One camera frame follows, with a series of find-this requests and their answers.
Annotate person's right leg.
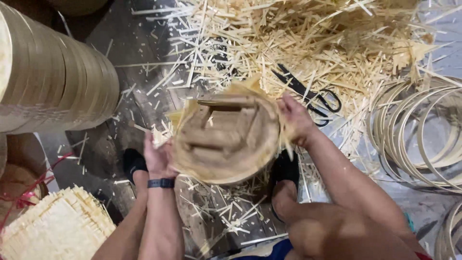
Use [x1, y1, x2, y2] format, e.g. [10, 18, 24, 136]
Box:
[271, 180, 430, 260]

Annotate stack of woven bamboo mats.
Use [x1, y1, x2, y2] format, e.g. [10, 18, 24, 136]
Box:
[0, 185, 117, 260]

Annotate brown woven basket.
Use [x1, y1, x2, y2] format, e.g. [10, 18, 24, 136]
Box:
[0, 134, 49, 228]

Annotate red plastic string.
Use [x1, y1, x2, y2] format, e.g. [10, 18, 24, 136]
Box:
[0, 152, 74, 232]

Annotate stack of bamboo hoop rims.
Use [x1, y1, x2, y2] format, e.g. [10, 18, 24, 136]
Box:
[0, 2, 120, 135]

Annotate person's left hand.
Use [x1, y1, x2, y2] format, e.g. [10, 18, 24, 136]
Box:
[143, 131, 180, 180]

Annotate black sandal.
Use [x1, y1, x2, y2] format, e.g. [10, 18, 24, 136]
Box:
[269, 149, 300, 221]
[123, 148, 148, 185]

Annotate person's left leg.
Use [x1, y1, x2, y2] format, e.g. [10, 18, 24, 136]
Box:
[90, 170, 150, 260]

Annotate black wristband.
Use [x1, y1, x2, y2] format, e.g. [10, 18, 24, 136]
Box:
[147, 178, 176, 189]

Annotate person's right hand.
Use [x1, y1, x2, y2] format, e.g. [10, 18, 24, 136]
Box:
[277, 92, 321, 148]

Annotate black left sandal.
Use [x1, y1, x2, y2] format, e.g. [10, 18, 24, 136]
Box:
[123, 148, 148, 185]

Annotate round woven bamboo basket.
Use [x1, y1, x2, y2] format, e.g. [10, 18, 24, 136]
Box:
[152, 74, 295, 185]

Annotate blue shorts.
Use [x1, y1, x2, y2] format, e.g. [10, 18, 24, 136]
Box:
[231, 238, 294, 260]

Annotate heap of bamboo strip scraps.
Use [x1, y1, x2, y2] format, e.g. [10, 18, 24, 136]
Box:
[115, 0, 462, 159]

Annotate black scissors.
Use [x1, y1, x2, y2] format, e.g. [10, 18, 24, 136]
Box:
[271, 64, 342, 128]

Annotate person's leg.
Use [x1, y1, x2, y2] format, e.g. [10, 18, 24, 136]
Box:
[90, 170, 150, 260]
[271, 180, 430, 260]

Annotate black right sandal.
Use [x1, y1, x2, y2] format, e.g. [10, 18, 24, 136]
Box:
[269, 149, 300, 221]

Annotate pile of loose bamboo rings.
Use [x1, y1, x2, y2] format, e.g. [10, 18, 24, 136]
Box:
[366, 77, 462, 194]

